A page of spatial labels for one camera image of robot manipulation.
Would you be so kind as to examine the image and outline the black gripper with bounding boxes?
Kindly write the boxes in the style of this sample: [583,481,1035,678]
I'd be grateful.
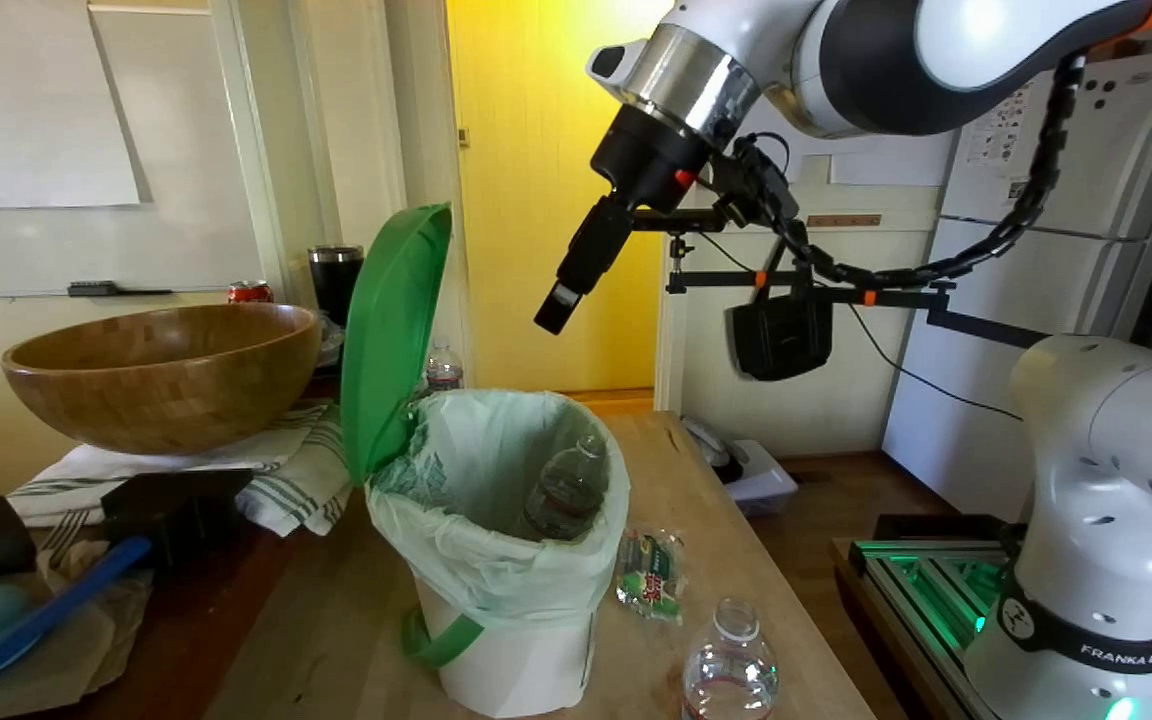
[528,98,716,341]

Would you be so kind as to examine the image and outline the green bin lid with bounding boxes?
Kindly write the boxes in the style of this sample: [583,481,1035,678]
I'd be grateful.
[337,199,456,489]

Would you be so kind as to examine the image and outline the clear plastic bottle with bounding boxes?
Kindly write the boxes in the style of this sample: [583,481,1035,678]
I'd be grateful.
[607,524,688,627]

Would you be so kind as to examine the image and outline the clear bottle without label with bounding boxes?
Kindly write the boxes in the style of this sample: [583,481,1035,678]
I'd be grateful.
[679,596,785,720]

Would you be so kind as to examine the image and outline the yellow door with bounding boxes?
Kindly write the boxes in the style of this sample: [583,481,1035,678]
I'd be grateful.
[443,0,677,399]

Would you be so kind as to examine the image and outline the black tumbler cup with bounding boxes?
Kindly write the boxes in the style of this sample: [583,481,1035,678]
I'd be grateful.
[305,239,369,332]

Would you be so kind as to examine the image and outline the white box on floor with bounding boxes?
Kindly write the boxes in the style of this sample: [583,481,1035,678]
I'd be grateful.
[677,416,803,519]

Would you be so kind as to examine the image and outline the red soda can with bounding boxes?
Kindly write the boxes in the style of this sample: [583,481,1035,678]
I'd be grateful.
[229,275,282,309]

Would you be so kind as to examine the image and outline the striped white dish towel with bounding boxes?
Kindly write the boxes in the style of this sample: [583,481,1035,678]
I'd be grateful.
[232,399,360,544]

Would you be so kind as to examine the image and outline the large wooden bowl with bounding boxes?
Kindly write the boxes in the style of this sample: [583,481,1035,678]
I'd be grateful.
[0,299,329,461]

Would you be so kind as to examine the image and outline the black marker pen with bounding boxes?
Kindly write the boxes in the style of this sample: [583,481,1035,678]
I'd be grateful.
[63,275,179,304]

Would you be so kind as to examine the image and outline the stack of white papers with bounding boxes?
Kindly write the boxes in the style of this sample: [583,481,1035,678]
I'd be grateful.
[5,421,315,530]

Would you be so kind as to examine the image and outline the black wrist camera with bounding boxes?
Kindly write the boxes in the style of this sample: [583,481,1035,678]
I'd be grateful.
[708,132,799,230]

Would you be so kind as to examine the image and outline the black cable chain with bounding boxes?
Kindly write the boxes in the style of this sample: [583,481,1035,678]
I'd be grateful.
[742,47,1097,290]

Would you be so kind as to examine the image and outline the wall whiteboard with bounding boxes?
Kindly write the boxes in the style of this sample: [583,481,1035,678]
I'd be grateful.
[0,0,269,304]

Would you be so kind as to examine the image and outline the green lit base plate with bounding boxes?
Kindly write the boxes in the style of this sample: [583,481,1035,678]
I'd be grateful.
[844,530,1024,670]

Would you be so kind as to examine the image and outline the blue handle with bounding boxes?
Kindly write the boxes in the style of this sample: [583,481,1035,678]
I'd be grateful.
[0,530,162,720]

